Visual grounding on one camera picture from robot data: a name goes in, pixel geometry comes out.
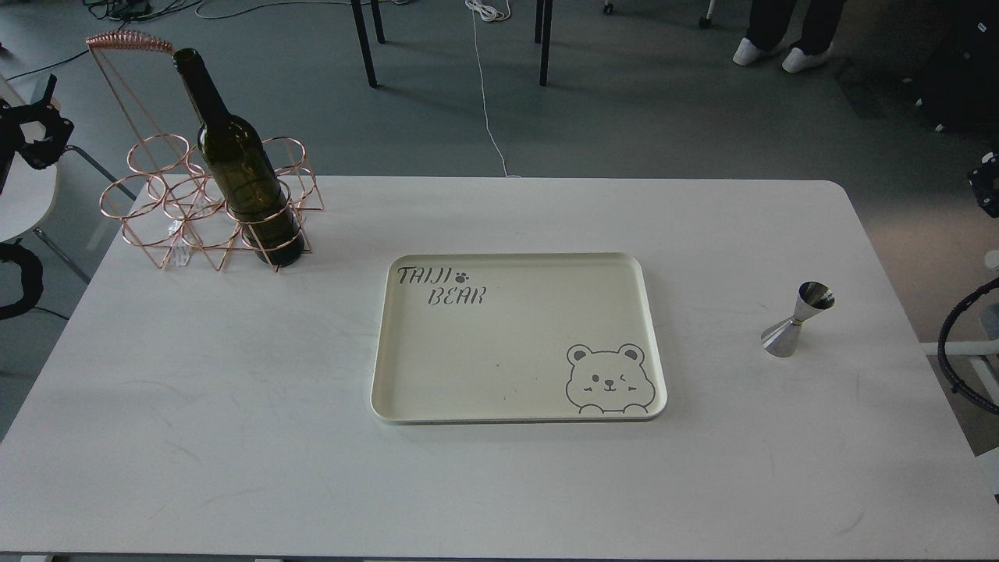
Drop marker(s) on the copper wire bottle rack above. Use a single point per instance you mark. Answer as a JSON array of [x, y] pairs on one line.
[[182, 212]]

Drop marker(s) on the black table leg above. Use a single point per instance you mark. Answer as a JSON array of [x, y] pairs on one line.
[[364, 39], [542, 33]]

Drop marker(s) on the black equipment case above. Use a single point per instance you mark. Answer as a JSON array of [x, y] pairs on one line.
[[957, 87]]

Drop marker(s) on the white sneaker left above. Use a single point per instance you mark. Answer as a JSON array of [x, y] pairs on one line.
[[748, 53]]

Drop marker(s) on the black table leg left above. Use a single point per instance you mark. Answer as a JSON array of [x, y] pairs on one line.
[[364, 39]]

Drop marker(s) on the black table leg right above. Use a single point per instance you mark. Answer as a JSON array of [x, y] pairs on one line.
[[542, 33]]

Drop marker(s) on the dark green wine bottle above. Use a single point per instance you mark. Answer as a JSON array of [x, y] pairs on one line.
[[236, 158]]

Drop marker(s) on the cream bear serving tray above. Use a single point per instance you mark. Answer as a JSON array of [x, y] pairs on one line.
[[562, 337]]

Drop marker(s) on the white sneaker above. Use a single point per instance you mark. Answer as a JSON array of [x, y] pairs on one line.
[[798, 61], [748, 53]]

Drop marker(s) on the steel double jigger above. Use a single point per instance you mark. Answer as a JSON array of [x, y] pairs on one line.
[[781, 339]]

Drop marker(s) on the white sneaker right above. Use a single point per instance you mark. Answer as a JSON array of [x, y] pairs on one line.
[[798, 61]]

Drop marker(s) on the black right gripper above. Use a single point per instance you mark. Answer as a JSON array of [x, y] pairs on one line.
[[983, 183]]

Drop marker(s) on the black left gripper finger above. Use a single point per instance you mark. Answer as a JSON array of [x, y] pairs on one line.
[[36, 131]]

